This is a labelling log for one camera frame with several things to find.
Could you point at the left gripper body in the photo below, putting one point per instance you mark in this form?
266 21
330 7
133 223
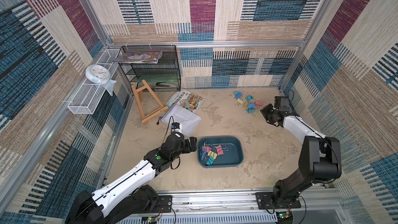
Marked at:
183 148

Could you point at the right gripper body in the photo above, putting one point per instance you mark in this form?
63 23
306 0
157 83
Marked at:
268 113

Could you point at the teal plastic storage box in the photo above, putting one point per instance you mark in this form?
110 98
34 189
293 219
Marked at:
232 158

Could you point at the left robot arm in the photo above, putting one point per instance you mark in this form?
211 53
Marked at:
130 193

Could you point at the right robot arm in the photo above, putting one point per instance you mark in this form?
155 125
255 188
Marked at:
319 162

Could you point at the teal binder clip pile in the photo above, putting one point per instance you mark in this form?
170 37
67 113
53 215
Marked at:
249 98

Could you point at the yellow binder clip pile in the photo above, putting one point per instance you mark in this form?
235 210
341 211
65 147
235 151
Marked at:
239 102

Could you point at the wooden easel stand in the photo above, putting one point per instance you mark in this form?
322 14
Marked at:
149 105

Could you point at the colourful picture book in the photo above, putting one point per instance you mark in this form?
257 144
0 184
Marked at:
186 99

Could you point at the magazine on shelf top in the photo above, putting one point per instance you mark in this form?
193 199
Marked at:
139 57

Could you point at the white round clock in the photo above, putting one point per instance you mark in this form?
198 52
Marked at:
97 74

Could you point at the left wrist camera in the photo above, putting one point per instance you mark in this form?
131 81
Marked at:
176 127

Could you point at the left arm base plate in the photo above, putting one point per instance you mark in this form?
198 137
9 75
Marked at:
160 204

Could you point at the black wire shelf rack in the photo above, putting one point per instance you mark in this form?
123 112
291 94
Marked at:
163 76

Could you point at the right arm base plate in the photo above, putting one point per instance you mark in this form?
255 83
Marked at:
266 200

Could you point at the white wire wall basket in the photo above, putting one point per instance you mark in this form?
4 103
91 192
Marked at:
88 95

